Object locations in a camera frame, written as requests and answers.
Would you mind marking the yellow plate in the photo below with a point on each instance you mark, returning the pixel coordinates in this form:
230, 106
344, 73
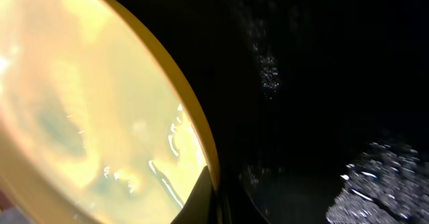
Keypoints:
98, 123

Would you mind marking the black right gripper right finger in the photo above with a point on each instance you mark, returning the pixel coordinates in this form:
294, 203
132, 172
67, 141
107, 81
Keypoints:
236, 204

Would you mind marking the black round tray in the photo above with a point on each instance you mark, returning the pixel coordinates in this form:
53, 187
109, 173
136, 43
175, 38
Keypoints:
320, 107

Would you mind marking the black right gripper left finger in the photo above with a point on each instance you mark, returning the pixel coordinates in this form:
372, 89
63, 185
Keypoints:
200, 206

